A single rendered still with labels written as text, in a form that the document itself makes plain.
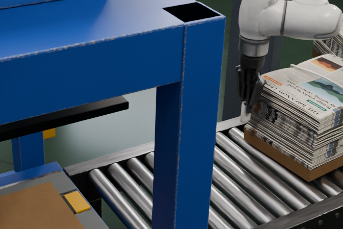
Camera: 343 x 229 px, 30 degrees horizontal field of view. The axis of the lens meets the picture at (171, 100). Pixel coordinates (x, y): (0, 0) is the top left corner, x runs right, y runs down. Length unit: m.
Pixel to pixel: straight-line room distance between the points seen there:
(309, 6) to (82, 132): 2.08
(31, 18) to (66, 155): 2.50
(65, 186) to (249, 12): 0.73
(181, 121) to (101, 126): 2.67
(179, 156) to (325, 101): 0.90
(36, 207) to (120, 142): 1.79
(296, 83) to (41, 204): 0.84
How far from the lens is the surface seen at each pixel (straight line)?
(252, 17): 1.84
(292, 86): 1.98
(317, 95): 1.96
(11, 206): 1.83
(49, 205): 1.82
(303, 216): 1.84
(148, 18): 1.00
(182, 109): 1.05
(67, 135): 3.64
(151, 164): 2.00
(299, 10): 1.84
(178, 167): 1.11
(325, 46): 3.13
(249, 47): 1.88
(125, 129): 3.68
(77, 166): 1.97
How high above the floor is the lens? 1.91
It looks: 29 degrees down
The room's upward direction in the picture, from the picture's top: 3 degrees clockwise
